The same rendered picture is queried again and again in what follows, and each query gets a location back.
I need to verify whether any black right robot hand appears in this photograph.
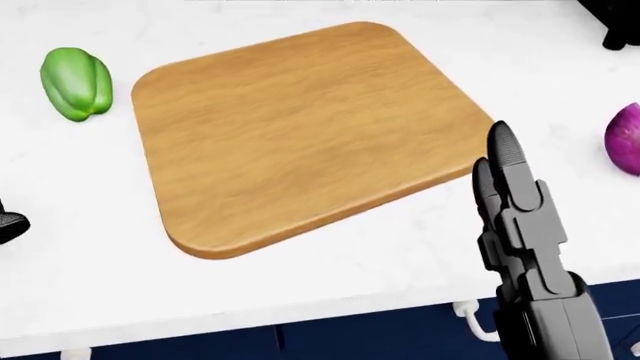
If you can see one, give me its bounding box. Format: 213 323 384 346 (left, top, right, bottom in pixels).
471 120 619 360

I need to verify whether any green bell pepper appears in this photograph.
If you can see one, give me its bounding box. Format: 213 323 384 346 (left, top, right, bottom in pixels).
39 46 114 123

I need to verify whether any purple red onion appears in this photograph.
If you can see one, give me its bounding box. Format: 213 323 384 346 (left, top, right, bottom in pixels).
603 101 640 177

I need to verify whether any black countertop appliance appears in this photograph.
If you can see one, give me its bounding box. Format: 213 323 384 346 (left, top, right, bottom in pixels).
574 0 640 51

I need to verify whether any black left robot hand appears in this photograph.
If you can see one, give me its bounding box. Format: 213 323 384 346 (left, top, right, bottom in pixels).
0 198 32 246

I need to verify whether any navy blue base cabinet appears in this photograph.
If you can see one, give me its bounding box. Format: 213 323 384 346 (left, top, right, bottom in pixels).
89 276 640 360

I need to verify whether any wooden cutting board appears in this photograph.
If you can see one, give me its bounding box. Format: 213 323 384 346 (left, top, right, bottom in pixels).
130 21 496 261

